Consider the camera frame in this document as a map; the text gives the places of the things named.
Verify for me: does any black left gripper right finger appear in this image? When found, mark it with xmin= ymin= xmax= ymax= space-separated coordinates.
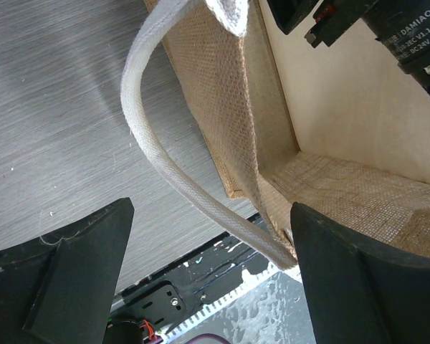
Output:
xmin=290 ymin=202 xmax=430 ymax=343

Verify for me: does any tan canvas tote bag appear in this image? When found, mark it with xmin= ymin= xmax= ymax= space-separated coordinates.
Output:
xmin=120 ymin=1 xmax=430 ymax=269

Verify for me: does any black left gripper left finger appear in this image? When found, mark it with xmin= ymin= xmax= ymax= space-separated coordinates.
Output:
xmin=0 ymin=198 xmax=134 ymax=343

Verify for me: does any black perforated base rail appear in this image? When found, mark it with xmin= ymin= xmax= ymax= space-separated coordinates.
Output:
xmin=104 ymin=232 xmax=279 ymax=343

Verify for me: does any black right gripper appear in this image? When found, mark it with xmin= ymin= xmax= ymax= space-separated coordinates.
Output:
xmin=267 ymin=0 xmax=430 ymax=96

